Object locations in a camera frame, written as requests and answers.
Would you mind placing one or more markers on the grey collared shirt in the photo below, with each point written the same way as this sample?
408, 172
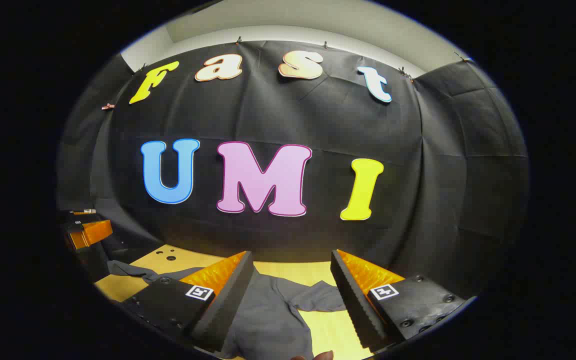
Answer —
273, 320

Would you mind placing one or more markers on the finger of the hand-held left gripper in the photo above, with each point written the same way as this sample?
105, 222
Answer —
84, 212
93, 232

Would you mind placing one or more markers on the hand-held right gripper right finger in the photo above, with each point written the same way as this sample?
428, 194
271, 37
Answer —
355, 300

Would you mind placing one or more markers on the copper backdrop clip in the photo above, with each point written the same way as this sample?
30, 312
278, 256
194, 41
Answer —
108, 106

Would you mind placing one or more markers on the black backdrop cloth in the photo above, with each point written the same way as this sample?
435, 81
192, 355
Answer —
318, 125

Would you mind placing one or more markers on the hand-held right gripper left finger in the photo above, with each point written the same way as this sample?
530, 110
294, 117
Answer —
228, 300

